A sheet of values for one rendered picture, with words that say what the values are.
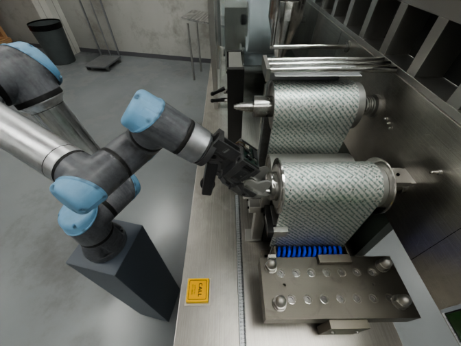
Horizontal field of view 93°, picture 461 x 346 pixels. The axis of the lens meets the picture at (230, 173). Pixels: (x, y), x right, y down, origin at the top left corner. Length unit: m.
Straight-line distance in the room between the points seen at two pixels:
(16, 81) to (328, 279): 0.94
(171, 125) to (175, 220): 1.67
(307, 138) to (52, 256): 2.07
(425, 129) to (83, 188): 0.72
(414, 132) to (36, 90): 0.93
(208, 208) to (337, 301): 0.55
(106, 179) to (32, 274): 1.90
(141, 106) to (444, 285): 0.70
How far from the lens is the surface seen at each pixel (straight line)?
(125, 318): 1.85
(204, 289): 0.80
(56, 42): 5.59
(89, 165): 0.45
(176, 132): 0.40
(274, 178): 0.55
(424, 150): 0.68
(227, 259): 0.85
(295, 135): 0.71
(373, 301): 0.79
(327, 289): 0.74
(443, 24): 0.73
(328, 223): 0.67
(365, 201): 0.62
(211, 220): 0.93
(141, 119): 0.40
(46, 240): 2.41
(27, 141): 0.53
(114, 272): 0.93
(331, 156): 0.74
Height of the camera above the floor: 1.69
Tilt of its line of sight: 47 degrees down
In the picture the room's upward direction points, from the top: straight up
